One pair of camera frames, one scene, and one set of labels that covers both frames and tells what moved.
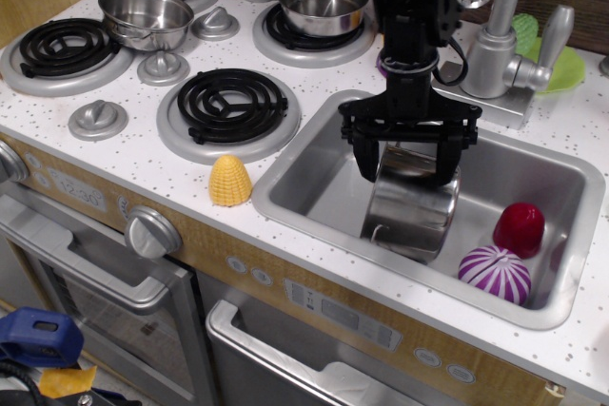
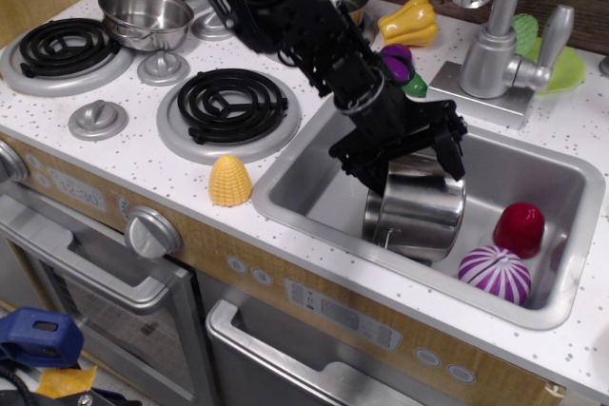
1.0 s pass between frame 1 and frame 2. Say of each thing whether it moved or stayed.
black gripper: moved
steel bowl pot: stayed
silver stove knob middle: stayed
